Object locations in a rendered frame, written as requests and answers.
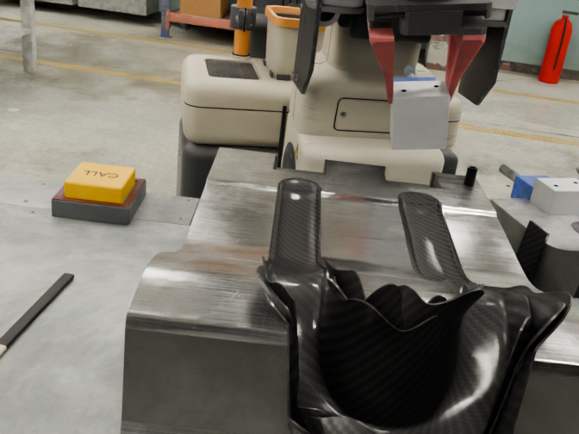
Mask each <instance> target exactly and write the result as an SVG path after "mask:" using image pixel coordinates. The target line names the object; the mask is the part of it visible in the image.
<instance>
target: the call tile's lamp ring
mask: <svg viewBox="0 0 579 434"><path fill-rule="evenodd" d="M135 181H138V182H137V183H136V184H135V186H134V188H133V190H132V191H131V193H130V194H129V196H128V198H127V199H126V201H125V202H124V203H115V202H107V201H93V200H85V199H78V198H71V197H63V196H62V195H63V194H64V193H65V190H64V186H63V187H62V188H61V189H60V190H59V191H58V193H57V194H56V195H55V196H54V197H53V198H52V200H60V201H68V202H82V203H89V204H97V205H104V206H112V207H120V208H129V206H130V205H131V203H132V201H133V200H134V198H135V197H136V195H137V194H138V192H139V190H140V188H141V186H142V185H143V183H144V182H145V181H146V179H141V178H135Z"/></svg>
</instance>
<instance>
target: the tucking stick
mask: <svg viewBox="0 0 579 434"><path fill-rule="evenodd" d="M73 278H74V275H73V274H69V273H64V274H63V275H62V276H61V277H60V278H59V279H58V280H57V281H56V282H55V283H54V284H53V285H52V286H51V287H50V288H49V289H48V290H47V291H46V292H45V293H44V294H43V295H42V296H41V297H40V299H39V300H38V301H37V302H35V304H34V305H33V306H31V308H29V310H27V312H25V314H23V316H21V318H19V320H17V321H16V322H15V324H14V325H12V326H11V327H10V328H9V329H8V331H6V332H5V333H4V334H3V335H2V337H0V356H1V355H2V354H3V353H4V352H5V351H6V350H7V349H8V348H9V347H10V346H11V345H12V343H13V342H14V341H15V340H16V339H17V338H18V337H19V336H20V335H21V334H22V333H23V332H24V331H25V330H26V328H27V327H28V326H29V325H30V324H31V323H32V322H33V321H34V320H35V319H36V318H37V317H38V316H39V315H40V313H41V312H42V311H43V310H44V309H45V308H46V307H47V306H48V305H49V304H50V303H51V302H52V301H53V299H54V298H55V297H56V296H57V295H58V294H59V293H60V292H61V291H62V290H63V289H64V288H65V287H66V286H67V284H68V283H69V282H70V281H71V280H72V279H73Z"/></svg>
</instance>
